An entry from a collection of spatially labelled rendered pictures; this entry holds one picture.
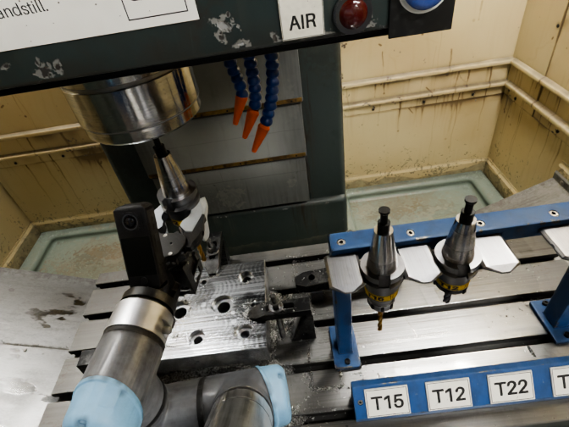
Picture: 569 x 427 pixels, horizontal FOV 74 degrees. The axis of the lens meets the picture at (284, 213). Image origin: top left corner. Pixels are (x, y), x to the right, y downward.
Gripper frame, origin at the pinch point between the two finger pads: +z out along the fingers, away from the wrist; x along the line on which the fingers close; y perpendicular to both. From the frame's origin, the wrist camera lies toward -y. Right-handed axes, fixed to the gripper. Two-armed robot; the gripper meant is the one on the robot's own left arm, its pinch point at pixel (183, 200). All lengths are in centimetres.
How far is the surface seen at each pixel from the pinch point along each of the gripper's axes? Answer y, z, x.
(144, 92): -21.8, -7.5, 4.7
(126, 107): -20.8, -8.6, 2.6
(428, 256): 7.2, -7.8, 38.4
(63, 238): 69, 64, -99
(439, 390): 34, -16, 42
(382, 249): 1.6, -11.2, 31.2
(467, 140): 52, 93, 78
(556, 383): 35, -14, 62
